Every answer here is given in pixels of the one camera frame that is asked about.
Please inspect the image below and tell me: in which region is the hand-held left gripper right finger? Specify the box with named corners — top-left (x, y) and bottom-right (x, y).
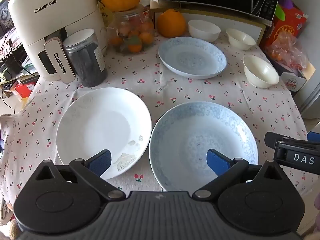
top-left (192, 149), bottom-right (288, 202)

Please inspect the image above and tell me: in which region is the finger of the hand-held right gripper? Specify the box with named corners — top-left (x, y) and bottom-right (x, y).
top-left (274, 141), bottom-right (320, 175)
top-left (264, 131), bottom-right (320, 148)

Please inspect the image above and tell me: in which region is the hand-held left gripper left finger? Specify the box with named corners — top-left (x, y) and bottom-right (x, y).
top-left (32, 149), bottom-right (127, 202)

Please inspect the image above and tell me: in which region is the blue patterned plate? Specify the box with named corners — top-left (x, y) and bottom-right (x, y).
top-left (158, 37), bottom-right (227, 80)
top-left (149, 102), bottom-right (259, 192)

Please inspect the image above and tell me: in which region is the white plate with grey print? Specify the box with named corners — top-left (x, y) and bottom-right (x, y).
top-left (56, 87), bottom-right (152, 180)

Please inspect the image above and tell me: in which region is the cream flared bowl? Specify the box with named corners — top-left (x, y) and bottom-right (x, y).
top-left (226, 28), bottom-right (257, 51)
top-left (243, 55), bottom-right (280, 88)

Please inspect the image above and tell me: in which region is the white round bowl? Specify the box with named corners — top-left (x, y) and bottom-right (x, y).
top-left (188, 19), bottom-right (221, 42)

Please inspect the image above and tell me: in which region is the white refrigerator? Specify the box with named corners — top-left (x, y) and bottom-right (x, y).
top-left (297, 79), bottom-right (320, 120)

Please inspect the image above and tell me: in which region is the dark box with white side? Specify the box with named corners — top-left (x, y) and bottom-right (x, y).
top-left (280, 60), bottom-right (317, 97)

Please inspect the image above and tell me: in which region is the plastic bag of oranges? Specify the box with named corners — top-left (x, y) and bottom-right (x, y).
top-left (266, 31), bottom-right (308, 72)

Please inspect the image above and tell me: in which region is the cherry print tablecloth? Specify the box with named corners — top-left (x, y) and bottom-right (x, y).
top-left (0, 29), bottom-right (308, 230)

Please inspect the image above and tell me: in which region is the clear jar with dark contents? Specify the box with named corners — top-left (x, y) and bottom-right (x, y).
top-left (62, 28), bottom-right (108, 88)

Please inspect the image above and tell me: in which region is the small red box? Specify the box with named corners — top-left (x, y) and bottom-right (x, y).
top-left (14, 82), bottom-right (33, 96)

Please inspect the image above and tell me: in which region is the red cardboard box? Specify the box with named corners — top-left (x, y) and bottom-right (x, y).
top-left (260, 6), bottom-right (308, 53)

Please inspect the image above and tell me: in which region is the glass jar of kumquats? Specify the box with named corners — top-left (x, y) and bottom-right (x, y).
top-left (101, 4), bottom-right (155, 54)

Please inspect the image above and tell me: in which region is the purple and green toy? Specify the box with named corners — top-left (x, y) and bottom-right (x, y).
top-left (276, 0), bottom-right (297, 23)

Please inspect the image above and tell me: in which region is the white air fryer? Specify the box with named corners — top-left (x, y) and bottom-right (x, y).
top-left (8, 0), bottom-right (108, 84)

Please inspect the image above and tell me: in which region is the framed cat picture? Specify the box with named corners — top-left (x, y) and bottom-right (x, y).
top-left (0, 0), bottom-right (12, 38)

